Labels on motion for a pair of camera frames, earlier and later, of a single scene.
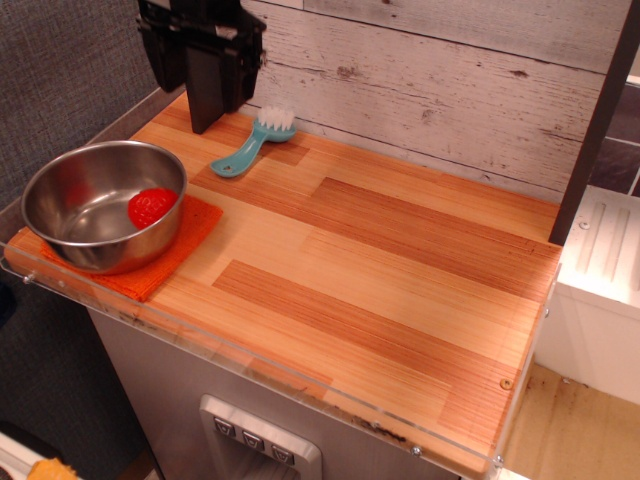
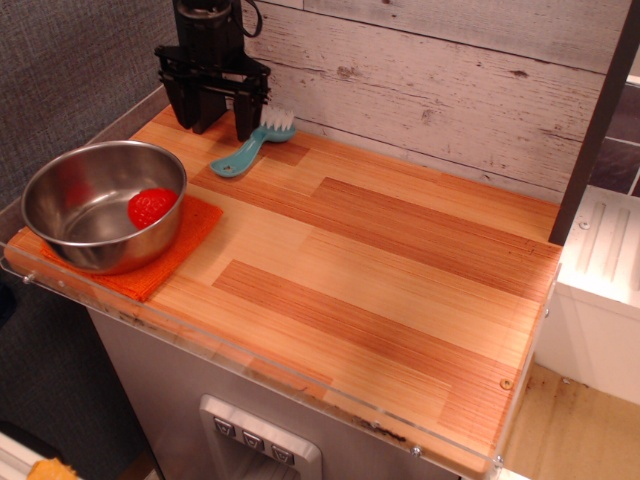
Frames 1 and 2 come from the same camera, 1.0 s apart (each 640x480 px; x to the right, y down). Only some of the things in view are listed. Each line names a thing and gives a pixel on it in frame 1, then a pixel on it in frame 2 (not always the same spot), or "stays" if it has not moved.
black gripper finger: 240,71 -> 249,111
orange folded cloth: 197,219 stays
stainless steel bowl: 110,207 stays
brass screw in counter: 506,384 stays
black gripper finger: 167,52 -> 190,103
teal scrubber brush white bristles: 273,124 stays
